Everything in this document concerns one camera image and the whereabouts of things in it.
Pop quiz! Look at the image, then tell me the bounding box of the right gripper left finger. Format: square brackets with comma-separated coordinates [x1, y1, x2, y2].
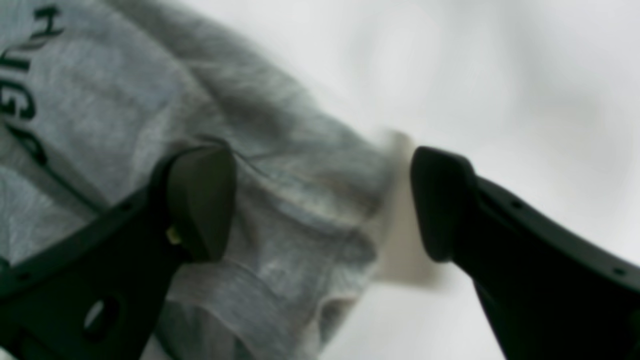
[1, 144, 236, 360]

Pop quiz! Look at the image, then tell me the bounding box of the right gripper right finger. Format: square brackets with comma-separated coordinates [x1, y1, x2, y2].
[410, 146, 640, 360]

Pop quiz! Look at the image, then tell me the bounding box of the grey T-shirt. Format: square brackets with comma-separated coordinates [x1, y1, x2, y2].
[1, 0, 403, 360]

